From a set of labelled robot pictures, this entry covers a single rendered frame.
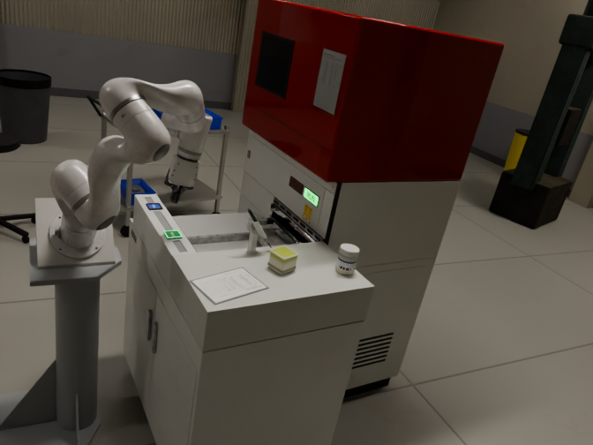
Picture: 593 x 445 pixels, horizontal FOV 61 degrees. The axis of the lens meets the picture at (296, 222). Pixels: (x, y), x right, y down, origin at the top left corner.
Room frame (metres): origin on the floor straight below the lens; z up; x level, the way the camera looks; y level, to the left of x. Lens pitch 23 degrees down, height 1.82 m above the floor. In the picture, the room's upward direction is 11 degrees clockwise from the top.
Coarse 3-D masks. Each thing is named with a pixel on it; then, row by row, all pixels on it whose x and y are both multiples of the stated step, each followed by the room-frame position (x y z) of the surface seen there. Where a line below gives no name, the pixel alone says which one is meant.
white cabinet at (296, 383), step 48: (144, 288) 1.76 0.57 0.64; (144, 336) 1.72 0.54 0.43; (192, 336) 1.29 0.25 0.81; (288, 336) 1.38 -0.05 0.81; (336, 336) 1.50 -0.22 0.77; (144, 384) 1.68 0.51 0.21; (192, 384) 1.25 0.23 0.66; (240, 384) 1.30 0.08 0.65; (288, 384) 1.41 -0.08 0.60; (336, 384) 1.53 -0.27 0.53; (192, 432) 1.22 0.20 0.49; (240, 432) 1.32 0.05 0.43; (288, 432) 1.43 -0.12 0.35
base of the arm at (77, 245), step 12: (60, 216) 1.62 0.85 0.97; (60, 228) 1.56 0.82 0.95; (60, 240) 1.57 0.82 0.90; (72, 240) 1.52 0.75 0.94; (84, 240) 1.53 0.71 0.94; (96, 240) 1.62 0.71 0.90; (60, 252) 1.54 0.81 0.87; (72, 252) 1.56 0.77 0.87; (84, 252) 1.58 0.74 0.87; (96, 252) 1.60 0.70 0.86
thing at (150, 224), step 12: (144, 204) 1.88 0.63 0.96; (144, 216) 1.82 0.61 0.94; (156, 216) 1.80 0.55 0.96; (168, 216) 1.81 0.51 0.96; (144, 228) 1.81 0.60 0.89; (156, 228) 1.69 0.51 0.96; (168, 228) 1.72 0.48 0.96; (144, 240) 1.80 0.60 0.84; (156, 240) 1.67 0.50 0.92; (168, 240) 1.61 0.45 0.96; (180, 240) 1.63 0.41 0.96; (156, 252) 1.66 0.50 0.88; (168, 252) 1.55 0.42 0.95; (180, 252) 1.55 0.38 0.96; (192, 252) 1.56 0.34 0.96; (156, 264) 1.65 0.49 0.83; (168, 264) 1.54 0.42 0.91; (168, 276) 1.53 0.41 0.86; (168, 288) 1.52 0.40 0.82
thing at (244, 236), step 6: (222, 234) 1.97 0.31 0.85; (228, 234) 1.98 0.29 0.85; (234, 234) 2.00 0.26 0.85; (240, 234) 2.01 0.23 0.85; (246, 234) 2.02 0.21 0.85; (276, 234) 2.11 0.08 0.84; (192, 240) 1.88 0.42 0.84; (198, 240) 1.90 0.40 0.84; (204, 240) 1.91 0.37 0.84; (210, 240) 1.93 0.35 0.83; (216, 240) 1.94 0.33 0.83; (222, 240) 1.96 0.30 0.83; (228, 240) 1.97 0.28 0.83; (234, 240) 1.99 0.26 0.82; (240, 240) 2.01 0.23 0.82
